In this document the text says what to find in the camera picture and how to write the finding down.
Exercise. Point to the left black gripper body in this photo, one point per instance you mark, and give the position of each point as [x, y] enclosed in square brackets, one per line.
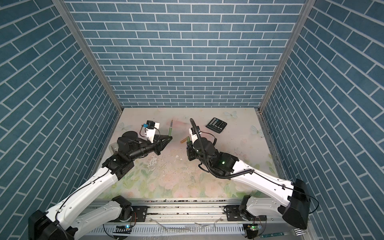
[156, 148]

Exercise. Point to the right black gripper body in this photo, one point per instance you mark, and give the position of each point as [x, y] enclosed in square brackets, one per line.
[193, 153]

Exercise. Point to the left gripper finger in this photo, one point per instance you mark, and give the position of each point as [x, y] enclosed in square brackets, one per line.
[163, 143]
[163, 137]

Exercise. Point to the green pen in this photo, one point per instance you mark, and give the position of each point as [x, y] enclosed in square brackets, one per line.
[170, 128]

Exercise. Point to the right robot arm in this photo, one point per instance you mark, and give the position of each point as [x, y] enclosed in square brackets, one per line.
[293, 198]

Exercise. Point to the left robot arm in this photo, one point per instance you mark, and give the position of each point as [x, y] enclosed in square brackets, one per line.
[66, 221]

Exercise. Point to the black calculator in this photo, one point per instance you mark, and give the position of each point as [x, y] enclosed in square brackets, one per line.
[216, 125]

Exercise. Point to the grey stapler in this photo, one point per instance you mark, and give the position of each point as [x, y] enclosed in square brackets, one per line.
[114, 148]

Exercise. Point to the metal fork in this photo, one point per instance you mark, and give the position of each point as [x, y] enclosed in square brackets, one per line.
[285, 233]

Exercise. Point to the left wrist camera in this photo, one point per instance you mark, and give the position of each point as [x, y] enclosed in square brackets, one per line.
[151, 128]

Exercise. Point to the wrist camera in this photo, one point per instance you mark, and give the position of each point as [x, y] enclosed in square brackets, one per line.
[193, 135]
[151, 128]

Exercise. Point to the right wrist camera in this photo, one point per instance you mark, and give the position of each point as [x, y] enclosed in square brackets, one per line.
[193, 135]

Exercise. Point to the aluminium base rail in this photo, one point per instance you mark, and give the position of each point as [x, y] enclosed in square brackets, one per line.
[249, 217]

